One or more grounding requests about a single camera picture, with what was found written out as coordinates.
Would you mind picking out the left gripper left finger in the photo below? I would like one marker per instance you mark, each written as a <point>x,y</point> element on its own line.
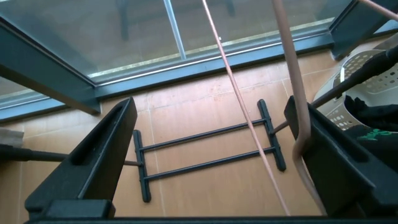
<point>105,174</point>

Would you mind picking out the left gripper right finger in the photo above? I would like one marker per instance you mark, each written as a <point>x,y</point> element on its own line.
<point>342,174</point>

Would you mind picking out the pink clothes hanger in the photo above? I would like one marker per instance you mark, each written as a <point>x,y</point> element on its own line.
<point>381,9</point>
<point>296,77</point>

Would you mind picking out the heap of clothes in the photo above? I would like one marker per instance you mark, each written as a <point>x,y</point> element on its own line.
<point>373,115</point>

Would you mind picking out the black clothes rack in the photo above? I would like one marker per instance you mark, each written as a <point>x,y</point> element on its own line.
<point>271,137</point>

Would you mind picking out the white laundry basket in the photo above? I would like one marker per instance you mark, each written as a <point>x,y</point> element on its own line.
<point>360,95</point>

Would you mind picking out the window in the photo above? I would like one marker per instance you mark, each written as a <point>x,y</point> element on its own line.
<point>124,37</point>

